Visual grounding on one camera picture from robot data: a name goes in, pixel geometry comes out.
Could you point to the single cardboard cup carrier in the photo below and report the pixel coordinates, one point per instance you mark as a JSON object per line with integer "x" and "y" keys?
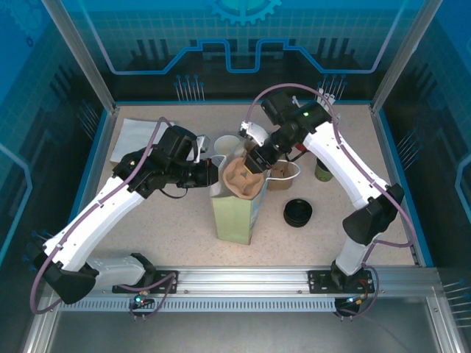
{"x": 235, "y": 184}

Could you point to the single green paper cup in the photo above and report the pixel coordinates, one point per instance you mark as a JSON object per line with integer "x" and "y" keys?
{"x": 324, "y": 173}

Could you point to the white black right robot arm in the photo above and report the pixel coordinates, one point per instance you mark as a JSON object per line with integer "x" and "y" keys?
{"x": 342, "y": 165}

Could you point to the stack of paper cups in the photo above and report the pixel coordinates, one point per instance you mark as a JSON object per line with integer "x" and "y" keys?
{"x": 226, "y": 143}

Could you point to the white wrapped straw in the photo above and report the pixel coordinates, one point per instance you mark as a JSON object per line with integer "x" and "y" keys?
{"x": 331, "y": 99}
{"x": 295, "y": 100}
{"x": 320, "y": 93}

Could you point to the white napkin stack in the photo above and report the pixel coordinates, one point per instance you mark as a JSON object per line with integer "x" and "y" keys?
{"x": 129, "y": 139}

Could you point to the stack of black cup lids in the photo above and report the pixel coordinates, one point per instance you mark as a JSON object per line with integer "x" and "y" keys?
{"x": 297, "y": 213}

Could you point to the control board with LEDs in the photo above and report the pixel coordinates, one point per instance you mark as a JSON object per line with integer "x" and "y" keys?
{"x": 353, "y": 301}
{"x": 140, "y": 301}

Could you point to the aluminium mounting rail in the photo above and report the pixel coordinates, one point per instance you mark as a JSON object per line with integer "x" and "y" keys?
{"x": 243, "y": 279}

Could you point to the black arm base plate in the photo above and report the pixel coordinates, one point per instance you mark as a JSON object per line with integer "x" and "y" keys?
{"x": 162, "y": 276}
{"x": 318, "y": 281}

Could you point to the aluminium frame post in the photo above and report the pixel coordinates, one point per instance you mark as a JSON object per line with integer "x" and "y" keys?
{"x": 403, "y": 55}
{"x": 82, "y": 55}

